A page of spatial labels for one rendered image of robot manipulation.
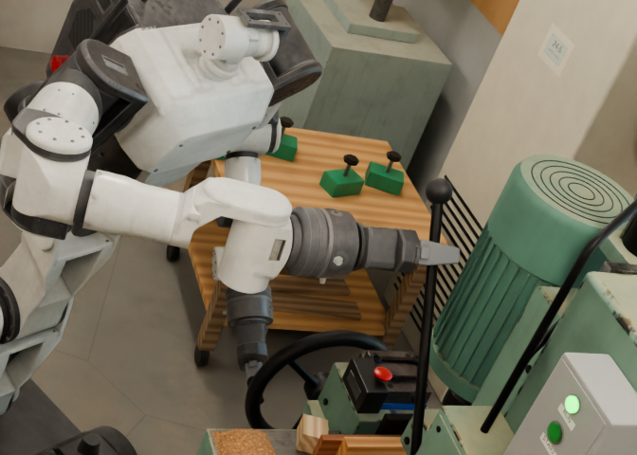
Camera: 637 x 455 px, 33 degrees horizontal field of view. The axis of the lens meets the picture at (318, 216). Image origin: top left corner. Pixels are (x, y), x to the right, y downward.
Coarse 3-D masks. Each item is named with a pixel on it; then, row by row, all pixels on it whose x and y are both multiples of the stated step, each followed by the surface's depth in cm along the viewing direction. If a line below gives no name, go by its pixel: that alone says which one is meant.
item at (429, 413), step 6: (426, 414) 158; (432, 414) 159; (426, 420) 157; (432, 420) 157; (408, 426) 160; (426, 426) 156; (408, 432) 160; (426, 432) 155; (402, 438) 161; (408, 438) 159; (402, 444) 161; (408, 444) 159; (408, 450) 159
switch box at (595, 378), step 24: (576, 360) 107; (600, 360) 109; (552, 384) 109; (576, 384) 105; (600, 384) 105; (624, 384) 107; (552, 408) 109; (600, 408) 102; (624, 408) 103; (528, 432) 112; (576, 432) 105; (600, 432) 102; (624, 432) 102
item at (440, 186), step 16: (432, 192) 137; (448, 192) 137; (432, 208) 138; (432, 224) 137; (432, 240) 137; (432, 272) 137; (432, 288) 137; (432, 304) 137; (432, 320) 138; (416, 384) 137; (416, 400) 137; (416, 416) 137; (416, 432) 137; (416, 448) 137
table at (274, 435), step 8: (312, 400) 183; (304, 408) 183; (312, 408) 181; (320, 408) 182; (320, 416) 180; (208, 432) 165; (272, 432) 169; (280, 432) 170; (288, 432) 170; (296, 432) 171; (328, 432) 173; (336, 432) 174; (208, 440) 164; (272, 440) 168; (280, 440) 168; (288, 440) 169; (200, 448) 167; (208, 448) 164; (216, 448) 162; (280, 448) 167; (288, 448) 167
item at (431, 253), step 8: (424, 240) 136; (424, 248) 135; (432, 248) 136; (440, 248) 136; (448, 248) 137; (456, 248) 137; (424, 256) 135; (432, 256) 136; (440, 256) 136; (448, 256) 137; (456, 256) 137; (424, 264) 136; (432, 264) 136
